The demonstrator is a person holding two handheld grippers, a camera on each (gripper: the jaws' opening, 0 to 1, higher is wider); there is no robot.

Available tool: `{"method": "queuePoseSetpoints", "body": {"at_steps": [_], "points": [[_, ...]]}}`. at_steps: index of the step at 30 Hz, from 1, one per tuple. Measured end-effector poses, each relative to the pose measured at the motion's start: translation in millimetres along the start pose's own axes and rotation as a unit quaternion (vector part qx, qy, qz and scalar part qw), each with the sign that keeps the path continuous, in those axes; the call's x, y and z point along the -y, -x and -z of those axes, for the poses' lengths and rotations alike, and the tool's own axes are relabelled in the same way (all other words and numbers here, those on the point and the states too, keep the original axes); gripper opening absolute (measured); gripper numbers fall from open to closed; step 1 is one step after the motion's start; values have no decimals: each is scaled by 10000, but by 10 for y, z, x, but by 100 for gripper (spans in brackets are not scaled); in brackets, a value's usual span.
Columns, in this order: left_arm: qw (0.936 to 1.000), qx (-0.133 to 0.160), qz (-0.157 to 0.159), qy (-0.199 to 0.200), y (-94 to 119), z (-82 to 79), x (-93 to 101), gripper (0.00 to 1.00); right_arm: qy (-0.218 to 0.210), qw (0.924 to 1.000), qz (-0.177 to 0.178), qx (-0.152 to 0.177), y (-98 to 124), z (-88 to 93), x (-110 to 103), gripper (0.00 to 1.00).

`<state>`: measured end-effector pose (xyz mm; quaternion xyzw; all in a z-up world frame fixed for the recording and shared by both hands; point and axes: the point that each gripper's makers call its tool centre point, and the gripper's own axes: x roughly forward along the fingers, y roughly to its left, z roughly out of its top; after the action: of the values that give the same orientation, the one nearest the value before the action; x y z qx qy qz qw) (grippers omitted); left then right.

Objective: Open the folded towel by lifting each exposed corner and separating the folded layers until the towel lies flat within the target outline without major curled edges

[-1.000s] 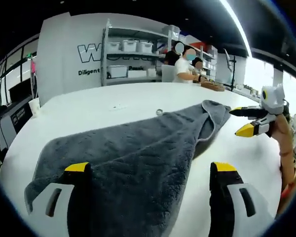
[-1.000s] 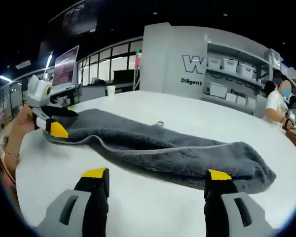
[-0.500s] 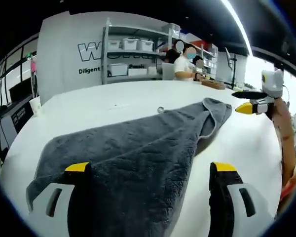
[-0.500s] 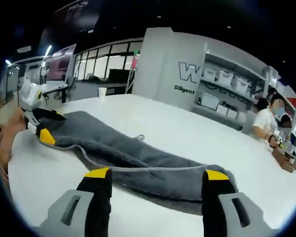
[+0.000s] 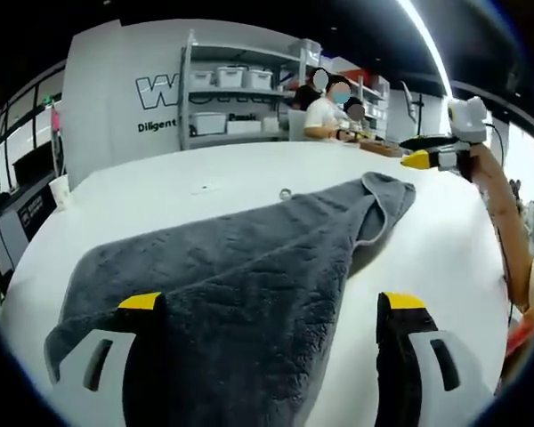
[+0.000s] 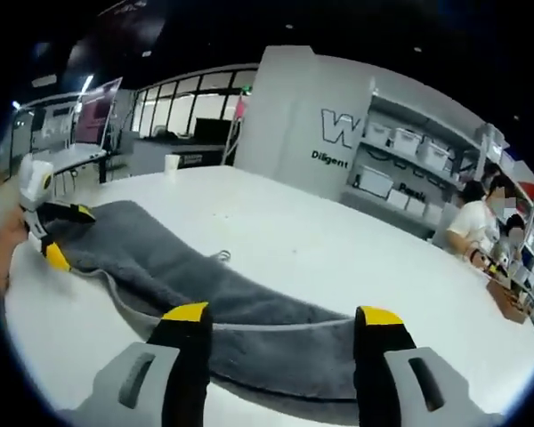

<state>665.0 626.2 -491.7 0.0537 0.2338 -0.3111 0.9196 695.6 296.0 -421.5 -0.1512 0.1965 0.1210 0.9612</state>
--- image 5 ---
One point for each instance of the grey fluffy towel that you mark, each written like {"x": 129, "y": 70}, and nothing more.
{"x": 249, "y": 276}

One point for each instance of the monitor on black stand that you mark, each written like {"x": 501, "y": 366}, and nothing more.
{"x": 420, "y": 115}

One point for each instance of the wooden tray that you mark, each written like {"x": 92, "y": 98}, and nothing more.
{"x": 382, "y": 149}

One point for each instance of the ceiling light strip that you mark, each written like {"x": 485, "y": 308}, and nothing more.
{"x": 431, "y": 46}

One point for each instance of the pale upright panel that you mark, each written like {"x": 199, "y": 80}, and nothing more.
{"x": 296, "y": 126}

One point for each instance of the black cabinet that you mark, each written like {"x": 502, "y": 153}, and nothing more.
{"x": 38, "y": 213}

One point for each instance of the white paper cup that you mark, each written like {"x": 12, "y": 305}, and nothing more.
{"x": 60, "y": 193}

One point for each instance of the black screen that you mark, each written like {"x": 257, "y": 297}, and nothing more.
{"x": 31, "y": 162}

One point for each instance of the group of white storage boxes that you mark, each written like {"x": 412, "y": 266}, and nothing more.
{"x": 231, "y": 76}

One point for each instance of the pink hanging object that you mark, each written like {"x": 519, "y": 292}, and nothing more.
{"x": 56, "y": 120}

